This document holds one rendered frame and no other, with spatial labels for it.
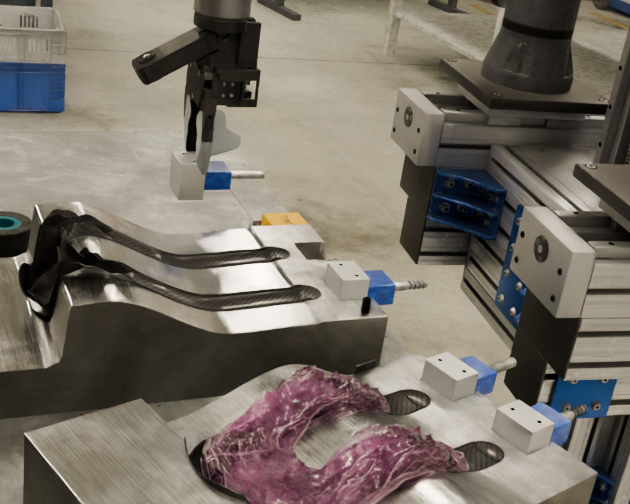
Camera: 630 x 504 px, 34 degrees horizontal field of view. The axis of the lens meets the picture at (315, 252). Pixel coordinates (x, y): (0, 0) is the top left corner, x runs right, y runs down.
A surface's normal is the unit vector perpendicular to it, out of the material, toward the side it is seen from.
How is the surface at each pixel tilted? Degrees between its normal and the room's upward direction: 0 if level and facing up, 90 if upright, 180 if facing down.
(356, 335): 90
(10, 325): 0
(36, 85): 91
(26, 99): 91
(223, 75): 90
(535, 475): 0
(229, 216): 0
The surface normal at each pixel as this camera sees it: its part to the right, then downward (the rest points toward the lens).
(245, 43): 0.36, 0.44
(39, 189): 0.13, -0.90
